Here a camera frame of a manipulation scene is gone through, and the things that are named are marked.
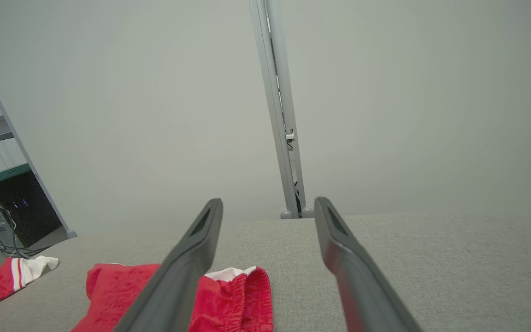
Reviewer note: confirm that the red white-striped shorts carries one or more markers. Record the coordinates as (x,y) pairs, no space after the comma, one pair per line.
(118,290)

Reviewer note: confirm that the grey metal partition post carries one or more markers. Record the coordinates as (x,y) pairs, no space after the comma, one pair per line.
(286,92)
(270,92)

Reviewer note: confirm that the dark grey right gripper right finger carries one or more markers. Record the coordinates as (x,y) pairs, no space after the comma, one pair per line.
(362,295)

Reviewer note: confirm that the red number 23 jersey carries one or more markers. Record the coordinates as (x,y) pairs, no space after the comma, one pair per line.
(2,281)

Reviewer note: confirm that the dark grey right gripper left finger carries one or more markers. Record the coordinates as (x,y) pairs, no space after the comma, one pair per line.
(173,295)

